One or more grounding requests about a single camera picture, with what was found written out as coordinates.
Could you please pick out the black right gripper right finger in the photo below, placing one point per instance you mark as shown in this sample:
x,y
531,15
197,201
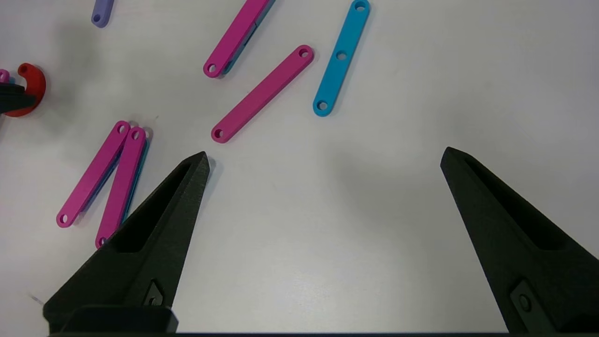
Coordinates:
x,y
538,271

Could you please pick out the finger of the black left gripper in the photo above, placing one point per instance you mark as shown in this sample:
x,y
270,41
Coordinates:
x,y
14,99

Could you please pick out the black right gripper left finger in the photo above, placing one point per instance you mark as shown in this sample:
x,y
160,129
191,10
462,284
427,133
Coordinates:
x,y
140,262

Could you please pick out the pink bar with holes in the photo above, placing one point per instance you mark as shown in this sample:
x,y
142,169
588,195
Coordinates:
x,y
262,93
122,187
236,37
3,75
93,173

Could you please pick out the small red curved piece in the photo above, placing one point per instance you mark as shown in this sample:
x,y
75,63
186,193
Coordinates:
x,y
37,84

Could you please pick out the short purple flat bar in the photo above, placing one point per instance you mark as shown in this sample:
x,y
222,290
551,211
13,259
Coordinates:
x,y
102,11

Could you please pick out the blue flat bar with holes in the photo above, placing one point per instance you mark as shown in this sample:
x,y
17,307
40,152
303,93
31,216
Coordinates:
x,y
341,56

